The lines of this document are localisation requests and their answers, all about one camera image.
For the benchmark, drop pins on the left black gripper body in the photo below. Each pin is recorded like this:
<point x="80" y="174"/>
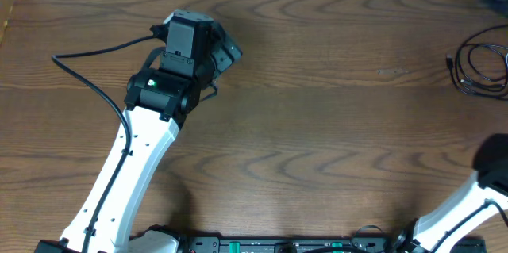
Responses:
<point x="228" y="51"/>

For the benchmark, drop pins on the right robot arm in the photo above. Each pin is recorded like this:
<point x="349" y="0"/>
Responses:
<point x="482" y="196"/>

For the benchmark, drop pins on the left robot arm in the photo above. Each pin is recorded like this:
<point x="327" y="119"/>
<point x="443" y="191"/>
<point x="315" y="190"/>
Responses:
<point x="168" y="86"/>

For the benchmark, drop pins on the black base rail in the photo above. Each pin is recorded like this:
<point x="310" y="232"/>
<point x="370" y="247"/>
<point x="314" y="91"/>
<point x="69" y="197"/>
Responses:
<point x="285" y="245"/>

